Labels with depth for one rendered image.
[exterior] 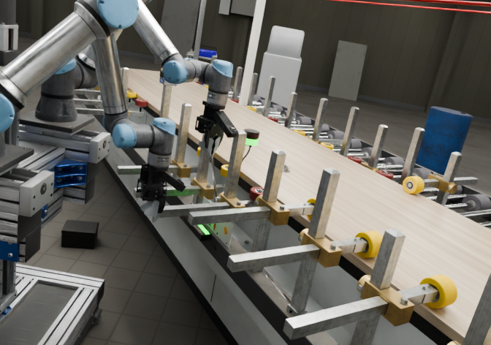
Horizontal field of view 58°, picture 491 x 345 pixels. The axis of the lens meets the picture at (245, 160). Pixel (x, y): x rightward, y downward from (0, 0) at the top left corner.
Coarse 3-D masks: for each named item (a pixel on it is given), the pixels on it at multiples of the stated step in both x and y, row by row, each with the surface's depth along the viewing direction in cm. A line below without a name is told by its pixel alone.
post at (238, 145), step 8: (240, 136) 161; (232, 144) 164; (240, 144) 163; (232, 152) 165; (240, 152) 164; (232, 160) 165; (240, 160) 165; (232, 168) 165; (232, 176) 166; (232, 184) 167; (224, 192) 170; (232, 192) 168
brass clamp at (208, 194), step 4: (192, 180) 194; (196, 180) 191; (192, 184) 193; (196, 184) 190; (200, 184) 187; (204, 184) 188; (204, 188) 184; (212, 188) 186; (200, 192) 186; (204, 192) 184; (208, 192) 185; (212, 192) 186; (200, 196) 186; (204, 196) 184; (208, 196) 185; (212, 196) 186
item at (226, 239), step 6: (204, 198) 184; (228, 222) 166; (210, 228) 179; (216, 228) 174; (222, 228) 170; (228, 228) 166; (216, 234) 174; (222, 234) 170; (228, 234) 166; (222, 240) 170; (228, 240) 167; (228, 246) 167
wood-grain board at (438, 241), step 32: (160, 96) 316; (192, 96) 339; (192, 128) 248; (256, 128) 276; (224, 160) 205; (256, 160) 211; (288, 160) 221; (320, 160) 232; (288, 192) 177; (352, 192) 192; (384, 192) 199; (352, 224) 158; (384, 224) 163; (416, 224) 169; (448, 224) 175; (480, 224) 182; (352, 256) 136; (416, 256) 143; (448, 256) 147; (480, 256) 152; (480, 288) 130; (448, 320) 111
